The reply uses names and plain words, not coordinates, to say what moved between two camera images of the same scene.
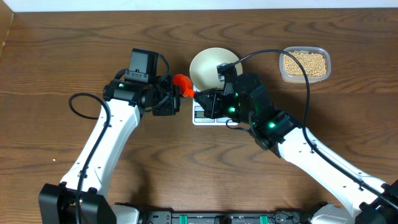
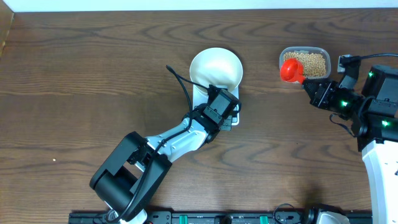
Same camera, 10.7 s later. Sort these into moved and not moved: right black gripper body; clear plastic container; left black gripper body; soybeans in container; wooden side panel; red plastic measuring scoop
Moved: left black gripper body; red plastic measuring scoop; right black gripper body
Not moved: clear plastic container; soybeans in container; wooden side panel
